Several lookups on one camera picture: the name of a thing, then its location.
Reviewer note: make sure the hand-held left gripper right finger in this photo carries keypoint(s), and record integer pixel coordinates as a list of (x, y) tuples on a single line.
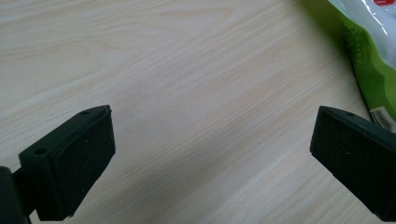
[(358, 161)]

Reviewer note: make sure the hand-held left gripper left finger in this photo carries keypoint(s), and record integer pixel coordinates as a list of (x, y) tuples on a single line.
[(71, 165)]

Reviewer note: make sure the green and white plastic bag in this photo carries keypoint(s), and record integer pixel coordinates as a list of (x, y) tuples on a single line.
[(373, 59)]

